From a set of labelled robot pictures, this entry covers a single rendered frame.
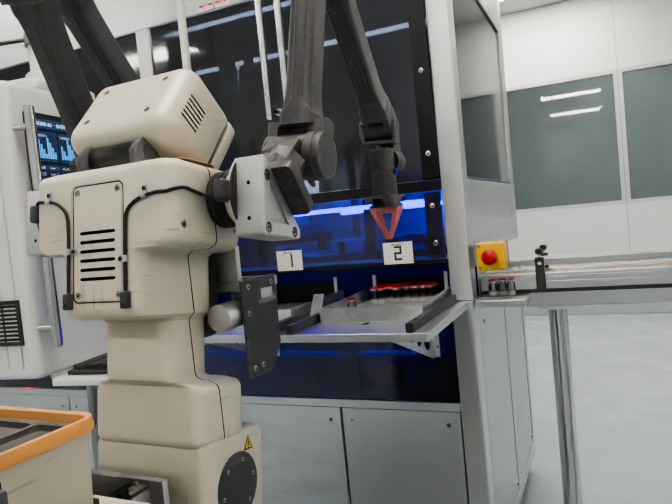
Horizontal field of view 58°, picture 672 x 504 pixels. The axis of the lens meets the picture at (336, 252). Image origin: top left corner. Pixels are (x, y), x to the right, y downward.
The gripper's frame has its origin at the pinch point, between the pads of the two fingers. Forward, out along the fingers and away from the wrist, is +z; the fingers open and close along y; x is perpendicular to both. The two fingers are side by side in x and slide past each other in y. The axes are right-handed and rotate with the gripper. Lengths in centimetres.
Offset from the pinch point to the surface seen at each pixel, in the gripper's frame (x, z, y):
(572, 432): -33, 61, 41
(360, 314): 9.4, 18.2, 0.6
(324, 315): 18.8, 18.2, 0.5
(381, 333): -0.5, 19.9, -13.0
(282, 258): 43, 5, 27
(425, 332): -10.0, 19.9, -12.8
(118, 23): 95, -76, 28
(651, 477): -55, 110, 126
